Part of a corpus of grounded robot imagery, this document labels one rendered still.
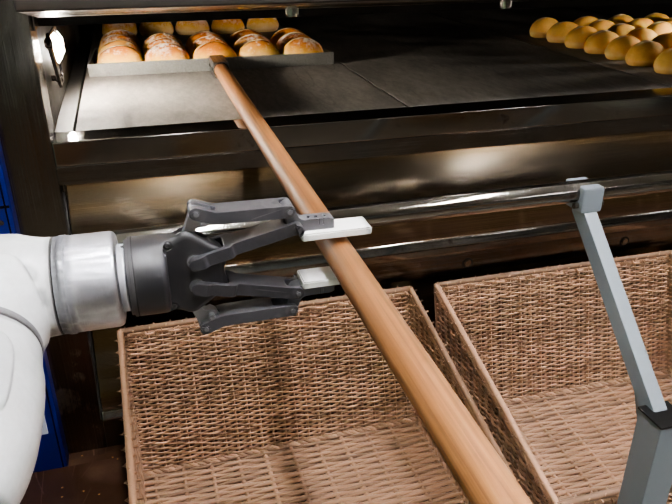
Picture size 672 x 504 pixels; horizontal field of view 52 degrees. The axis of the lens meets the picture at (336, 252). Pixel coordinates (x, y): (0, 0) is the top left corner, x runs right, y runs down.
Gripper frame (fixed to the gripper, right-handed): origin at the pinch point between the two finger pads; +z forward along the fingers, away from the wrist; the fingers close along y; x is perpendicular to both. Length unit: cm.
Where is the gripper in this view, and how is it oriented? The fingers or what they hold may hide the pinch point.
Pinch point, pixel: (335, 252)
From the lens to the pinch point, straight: 69.1
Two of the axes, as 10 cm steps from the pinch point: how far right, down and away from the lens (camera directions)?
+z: 9.6, -1.2, 2.4
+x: 2.7, 4.2, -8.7
